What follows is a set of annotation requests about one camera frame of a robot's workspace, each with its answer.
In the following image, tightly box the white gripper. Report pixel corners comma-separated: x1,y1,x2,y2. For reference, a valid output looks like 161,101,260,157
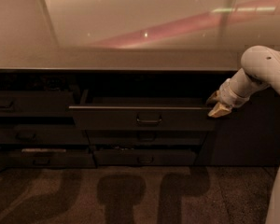
205,78,249,119

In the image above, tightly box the dark grey drawer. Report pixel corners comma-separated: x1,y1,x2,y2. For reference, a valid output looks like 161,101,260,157
0,149,95,168
87,131,207,146
69,90,217,131
0,125,89,145
93,149,197,166
0,91,75,117

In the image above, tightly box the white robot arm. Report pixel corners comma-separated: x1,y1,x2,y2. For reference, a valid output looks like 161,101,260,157
206,46,280,224

